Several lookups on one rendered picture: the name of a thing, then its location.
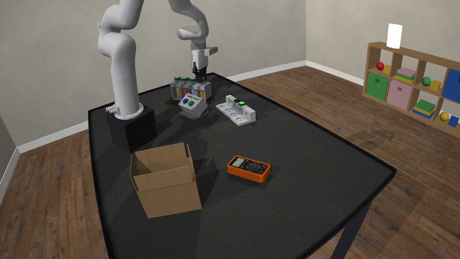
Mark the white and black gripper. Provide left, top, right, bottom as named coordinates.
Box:
left=190, top=50, right=208, bottom=83

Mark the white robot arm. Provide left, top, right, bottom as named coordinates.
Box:
left=98, top=0, right=218, bottom=120

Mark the brown cardboard box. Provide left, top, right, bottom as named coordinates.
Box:
left=130, top=142, right=202, bottom=218

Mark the orange digital multimeter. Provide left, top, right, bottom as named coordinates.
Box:
left=227, top=156, right=271, bottom=183

